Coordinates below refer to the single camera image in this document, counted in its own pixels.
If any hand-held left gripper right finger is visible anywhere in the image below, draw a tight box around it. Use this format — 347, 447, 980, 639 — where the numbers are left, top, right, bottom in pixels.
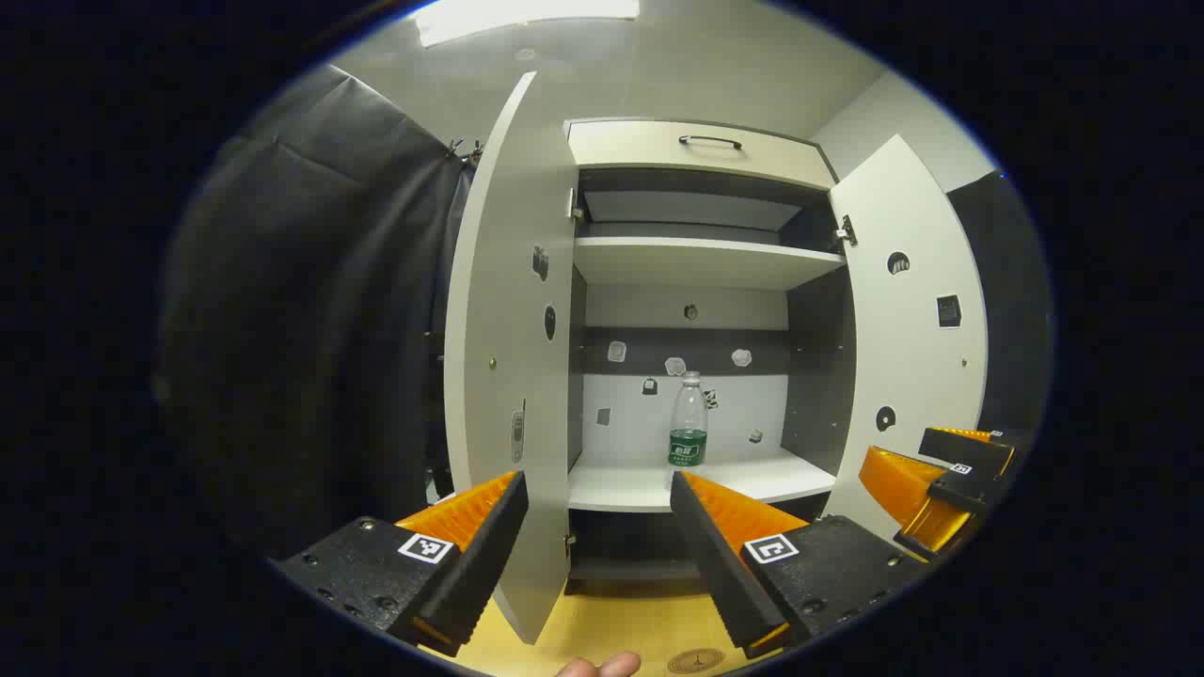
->
670, 470, 932, 659

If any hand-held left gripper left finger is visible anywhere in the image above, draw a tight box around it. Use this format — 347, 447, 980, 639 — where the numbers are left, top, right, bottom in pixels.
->
273, 468, 530, 657

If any white door black cat sticker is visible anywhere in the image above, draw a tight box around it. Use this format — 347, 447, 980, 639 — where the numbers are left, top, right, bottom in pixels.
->
828, 134, 990, 546

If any clear plastic bottle green label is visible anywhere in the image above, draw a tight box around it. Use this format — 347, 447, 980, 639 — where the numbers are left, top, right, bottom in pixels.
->
668, 370, 710, 468

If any white cabinet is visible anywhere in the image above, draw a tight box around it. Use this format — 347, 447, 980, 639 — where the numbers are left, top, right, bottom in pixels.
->
564, 118, 862, 595

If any white cabinet shelf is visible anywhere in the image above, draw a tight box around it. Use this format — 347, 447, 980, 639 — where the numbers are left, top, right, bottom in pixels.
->
567, 449, 838, 513
572, 235, 848, 291

